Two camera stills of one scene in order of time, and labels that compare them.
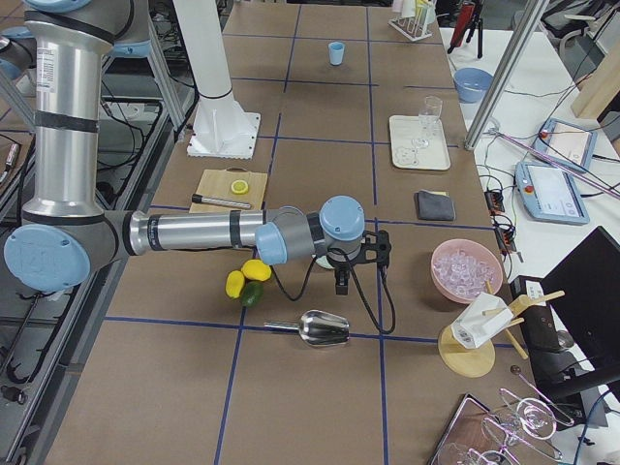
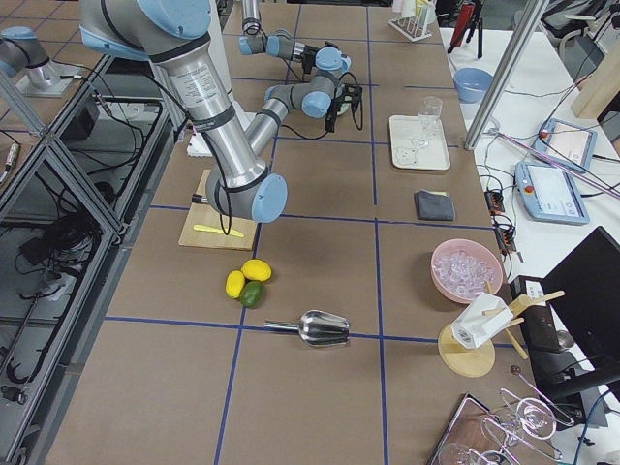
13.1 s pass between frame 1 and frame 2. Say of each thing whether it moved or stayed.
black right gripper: moved
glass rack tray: stayed
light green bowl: moved
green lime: stayed
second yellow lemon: stayed
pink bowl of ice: stayed
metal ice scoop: stayed
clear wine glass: stayed
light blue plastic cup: moved
